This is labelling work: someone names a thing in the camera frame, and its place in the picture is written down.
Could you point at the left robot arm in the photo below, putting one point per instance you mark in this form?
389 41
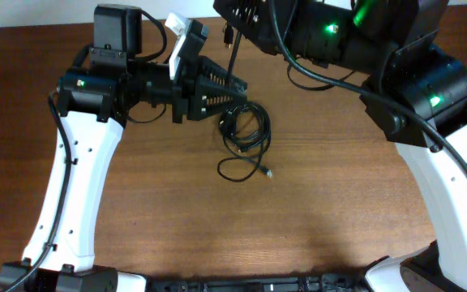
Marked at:
91 107

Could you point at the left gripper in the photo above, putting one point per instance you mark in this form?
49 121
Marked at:
182 104

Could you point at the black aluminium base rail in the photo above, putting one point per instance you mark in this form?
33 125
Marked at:
324 283

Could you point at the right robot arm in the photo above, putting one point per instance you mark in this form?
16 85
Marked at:
414 92

